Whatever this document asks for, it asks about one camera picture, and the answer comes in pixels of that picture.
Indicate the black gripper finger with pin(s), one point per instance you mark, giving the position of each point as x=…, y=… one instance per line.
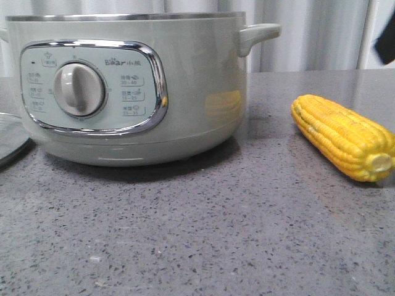
x=384, y=45

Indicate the yellow corn cob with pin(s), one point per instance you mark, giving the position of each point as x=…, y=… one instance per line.
x=357, y=146

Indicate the glass pot lid steel rim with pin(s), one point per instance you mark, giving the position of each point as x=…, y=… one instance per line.
x=15, y=140

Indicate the pale green electric cooking pot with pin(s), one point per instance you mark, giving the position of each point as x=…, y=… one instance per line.
x=121, y=90

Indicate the white pleated curtain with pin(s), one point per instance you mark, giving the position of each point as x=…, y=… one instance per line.
x=316, y=35

